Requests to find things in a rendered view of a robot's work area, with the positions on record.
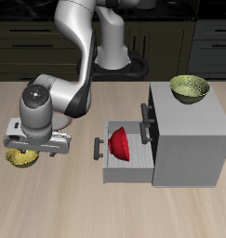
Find olive green bowl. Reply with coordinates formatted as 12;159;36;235
168;74;211;106

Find dark kitchen cupboards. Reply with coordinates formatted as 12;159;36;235
0;17;197;83

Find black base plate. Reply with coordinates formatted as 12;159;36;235
75;50;150;79

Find pink plate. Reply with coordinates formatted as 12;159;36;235
50;111;73;131

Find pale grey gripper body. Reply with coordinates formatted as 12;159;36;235
3;131;73;155

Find grey cabinet drawer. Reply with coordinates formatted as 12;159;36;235
93;119;156;185

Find red fluted bowl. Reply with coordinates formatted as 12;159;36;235
107;126;131;163

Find grey wooden cabinet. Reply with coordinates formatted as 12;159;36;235
140;81;226;189

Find yellow bowl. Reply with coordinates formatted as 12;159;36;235
5;148;41;169

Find grey kitchen drawer unit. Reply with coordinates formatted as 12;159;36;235
186;18;226;80

